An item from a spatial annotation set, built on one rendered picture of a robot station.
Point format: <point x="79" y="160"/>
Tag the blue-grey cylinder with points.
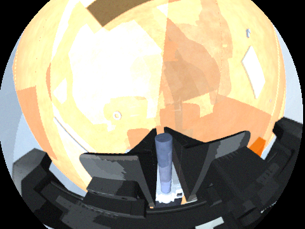
<point x="164" y="150"/>

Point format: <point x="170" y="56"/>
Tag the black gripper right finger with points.
<point x="192" y="157"/>

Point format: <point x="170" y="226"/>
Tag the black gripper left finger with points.
<point x="139" y="164"/>

